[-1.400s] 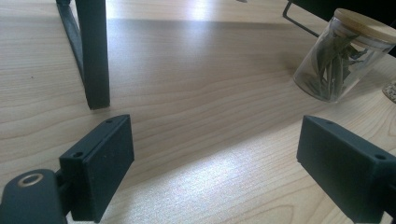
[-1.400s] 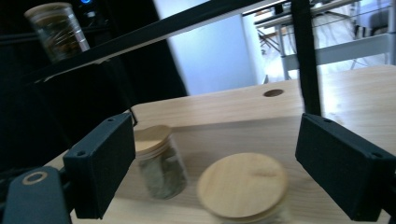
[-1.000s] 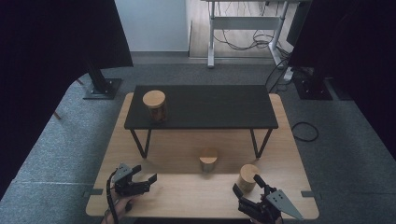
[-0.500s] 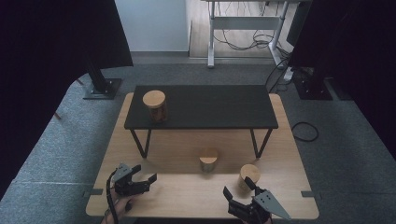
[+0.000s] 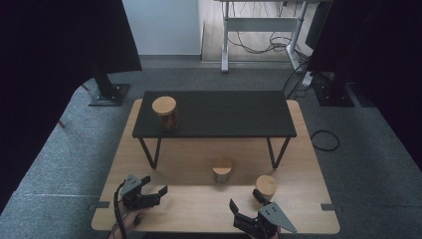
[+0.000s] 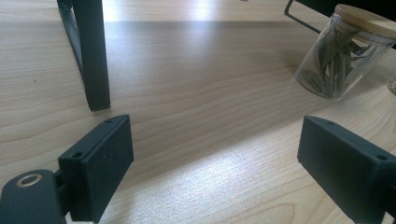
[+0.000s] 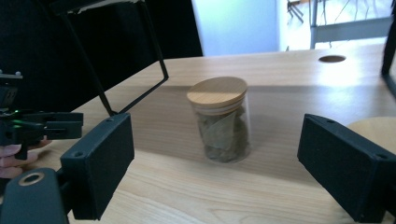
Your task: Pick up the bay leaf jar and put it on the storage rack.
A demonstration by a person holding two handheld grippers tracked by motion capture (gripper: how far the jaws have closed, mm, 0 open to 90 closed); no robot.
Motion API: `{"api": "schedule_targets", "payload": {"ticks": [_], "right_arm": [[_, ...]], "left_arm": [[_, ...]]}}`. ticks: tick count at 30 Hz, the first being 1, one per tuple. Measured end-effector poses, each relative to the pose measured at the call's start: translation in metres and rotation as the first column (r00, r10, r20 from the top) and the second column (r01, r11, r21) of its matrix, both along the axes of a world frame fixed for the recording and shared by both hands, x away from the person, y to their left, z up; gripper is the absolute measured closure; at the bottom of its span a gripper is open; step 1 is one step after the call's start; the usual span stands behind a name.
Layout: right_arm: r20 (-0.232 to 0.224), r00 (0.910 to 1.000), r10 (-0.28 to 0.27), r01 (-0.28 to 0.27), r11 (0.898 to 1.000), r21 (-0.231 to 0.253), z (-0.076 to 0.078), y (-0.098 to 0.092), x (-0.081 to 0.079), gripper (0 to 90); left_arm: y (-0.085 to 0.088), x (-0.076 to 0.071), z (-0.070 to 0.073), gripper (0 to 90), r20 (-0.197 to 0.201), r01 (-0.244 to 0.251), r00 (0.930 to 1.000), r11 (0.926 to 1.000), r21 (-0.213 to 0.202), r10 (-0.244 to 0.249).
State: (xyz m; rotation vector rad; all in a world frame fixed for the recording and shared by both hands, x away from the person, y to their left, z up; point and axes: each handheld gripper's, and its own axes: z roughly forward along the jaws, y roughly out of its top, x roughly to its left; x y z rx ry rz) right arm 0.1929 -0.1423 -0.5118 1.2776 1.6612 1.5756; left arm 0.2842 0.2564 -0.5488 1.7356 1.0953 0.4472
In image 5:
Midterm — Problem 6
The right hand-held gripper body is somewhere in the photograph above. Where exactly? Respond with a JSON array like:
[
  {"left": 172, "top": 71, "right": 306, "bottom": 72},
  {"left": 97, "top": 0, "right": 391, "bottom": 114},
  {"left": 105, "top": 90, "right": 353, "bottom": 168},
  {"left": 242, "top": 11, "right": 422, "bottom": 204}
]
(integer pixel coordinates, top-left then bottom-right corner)
[{"left": 233, "top": 202, "right": 298, "bottom": 239}]

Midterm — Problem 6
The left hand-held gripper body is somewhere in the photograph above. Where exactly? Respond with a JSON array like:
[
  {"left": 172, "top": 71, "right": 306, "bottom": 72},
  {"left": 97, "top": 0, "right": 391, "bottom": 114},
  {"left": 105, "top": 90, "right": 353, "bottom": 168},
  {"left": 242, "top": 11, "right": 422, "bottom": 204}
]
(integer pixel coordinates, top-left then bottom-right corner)
[{"left": 118, "top": 174, "right": 163, "bottom": 211}]

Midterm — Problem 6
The wooden cylinder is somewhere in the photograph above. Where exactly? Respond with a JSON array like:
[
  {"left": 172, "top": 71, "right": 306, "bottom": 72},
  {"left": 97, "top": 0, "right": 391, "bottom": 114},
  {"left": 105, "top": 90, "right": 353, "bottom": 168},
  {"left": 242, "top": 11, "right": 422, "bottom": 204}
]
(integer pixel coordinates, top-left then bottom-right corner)
[
  {"left": 151, "top": 96, "right": 179, "bottom": 131},
  {"left": 255, "top": 174, "right": 279, "bottom": 202}
]

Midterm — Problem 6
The black shelf with metal legs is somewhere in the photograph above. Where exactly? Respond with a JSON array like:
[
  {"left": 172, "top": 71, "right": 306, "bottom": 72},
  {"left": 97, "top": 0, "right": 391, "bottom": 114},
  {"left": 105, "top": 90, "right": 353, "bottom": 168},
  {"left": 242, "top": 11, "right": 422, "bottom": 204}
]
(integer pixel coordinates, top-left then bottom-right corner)
[{"left": 131, "top": 90, "right": 298, "bottom": 171}]

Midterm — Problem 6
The person's left hand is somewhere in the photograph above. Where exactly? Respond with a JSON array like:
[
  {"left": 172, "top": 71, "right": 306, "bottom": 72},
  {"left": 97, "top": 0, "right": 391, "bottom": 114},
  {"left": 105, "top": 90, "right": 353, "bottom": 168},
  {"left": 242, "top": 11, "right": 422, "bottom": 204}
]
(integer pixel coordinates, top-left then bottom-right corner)
[{"left": 108, "top": 203, "right": 142, "bottom": 239}]

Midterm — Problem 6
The white power strip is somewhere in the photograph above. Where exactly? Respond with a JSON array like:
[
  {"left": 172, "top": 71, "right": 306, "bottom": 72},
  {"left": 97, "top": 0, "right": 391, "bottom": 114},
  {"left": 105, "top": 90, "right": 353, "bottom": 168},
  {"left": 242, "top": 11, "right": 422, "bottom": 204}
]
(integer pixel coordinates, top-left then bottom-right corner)
[{"left": 301, "top": 71, "right": 315, "bottom": 88}]

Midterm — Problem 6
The black curtain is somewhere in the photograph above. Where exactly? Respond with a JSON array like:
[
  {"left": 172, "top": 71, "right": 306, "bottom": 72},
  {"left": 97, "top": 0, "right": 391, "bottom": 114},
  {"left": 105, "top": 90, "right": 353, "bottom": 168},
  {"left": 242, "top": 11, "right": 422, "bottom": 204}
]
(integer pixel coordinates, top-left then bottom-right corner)
[
  {"left": 0, "top": 0, "right": 143, "bottom": 215},
  {"left": 307, "top": 0, "right": 422, "bottom": 172}
]

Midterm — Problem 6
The dark flat panel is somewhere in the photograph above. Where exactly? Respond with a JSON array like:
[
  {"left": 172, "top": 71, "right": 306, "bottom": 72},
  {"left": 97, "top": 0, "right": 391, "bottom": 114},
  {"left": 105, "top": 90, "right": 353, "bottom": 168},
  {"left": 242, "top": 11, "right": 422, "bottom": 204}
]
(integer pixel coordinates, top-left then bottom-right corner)
[{"left": 305, "top": 1, "right": 332, "bottom": 51}]

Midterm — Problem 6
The left hand-held gripper cable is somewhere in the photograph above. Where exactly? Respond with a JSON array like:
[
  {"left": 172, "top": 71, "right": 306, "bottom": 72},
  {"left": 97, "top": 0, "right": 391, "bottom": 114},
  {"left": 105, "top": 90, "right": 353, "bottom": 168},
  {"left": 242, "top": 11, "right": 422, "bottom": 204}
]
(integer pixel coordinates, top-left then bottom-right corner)
[{"left": 112, "top": 180, "right": 128, "bottom": 239}]

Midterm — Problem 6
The black stand with base plate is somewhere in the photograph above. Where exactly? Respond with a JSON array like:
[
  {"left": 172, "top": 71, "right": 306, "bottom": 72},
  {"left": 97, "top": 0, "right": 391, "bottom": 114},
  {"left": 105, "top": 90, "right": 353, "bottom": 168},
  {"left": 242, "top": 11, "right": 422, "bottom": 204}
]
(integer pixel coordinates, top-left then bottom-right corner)
[
  {"left": 88, "top": 63, "right": 131, "bottom": 108},
  {"left": 312, "top": 71, "right": 356, "bottom": 108}
]

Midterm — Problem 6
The looped black floor cable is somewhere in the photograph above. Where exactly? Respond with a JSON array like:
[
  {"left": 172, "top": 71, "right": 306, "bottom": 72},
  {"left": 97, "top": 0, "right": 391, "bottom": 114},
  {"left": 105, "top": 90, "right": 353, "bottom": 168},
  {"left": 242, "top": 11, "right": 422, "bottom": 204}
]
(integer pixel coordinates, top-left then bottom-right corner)
[{"left": 310, "top": 128, "right": 340, "bottom": 152}]

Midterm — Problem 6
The black cable to power strip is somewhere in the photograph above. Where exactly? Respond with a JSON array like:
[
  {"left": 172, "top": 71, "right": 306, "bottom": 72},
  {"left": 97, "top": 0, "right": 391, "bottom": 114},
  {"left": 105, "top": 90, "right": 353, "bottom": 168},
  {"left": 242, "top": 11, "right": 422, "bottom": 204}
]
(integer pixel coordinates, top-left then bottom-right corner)
[{"left": 282, "top": 61, "right": 312, "bottom": 101}]

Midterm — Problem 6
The tangle of black cables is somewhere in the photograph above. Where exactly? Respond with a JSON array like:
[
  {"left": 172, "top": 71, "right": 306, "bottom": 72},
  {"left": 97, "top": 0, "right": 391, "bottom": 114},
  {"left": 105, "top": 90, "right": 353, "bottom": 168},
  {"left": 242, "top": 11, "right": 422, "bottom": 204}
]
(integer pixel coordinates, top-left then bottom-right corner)
[{"left": 227, "top": 0, "right": 312, "bottom": 64}]

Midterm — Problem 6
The white desk frame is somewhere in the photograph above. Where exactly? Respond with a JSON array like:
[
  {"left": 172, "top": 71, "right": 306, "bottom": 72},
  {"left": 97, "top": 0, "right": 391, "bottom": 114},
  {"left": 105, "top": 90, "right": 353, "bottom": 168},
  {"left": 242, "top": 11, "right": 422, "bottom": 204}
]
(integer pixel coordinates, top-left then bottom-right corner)
[{"left": 213, "top": 0, "right": 332, "bottom": 74}]

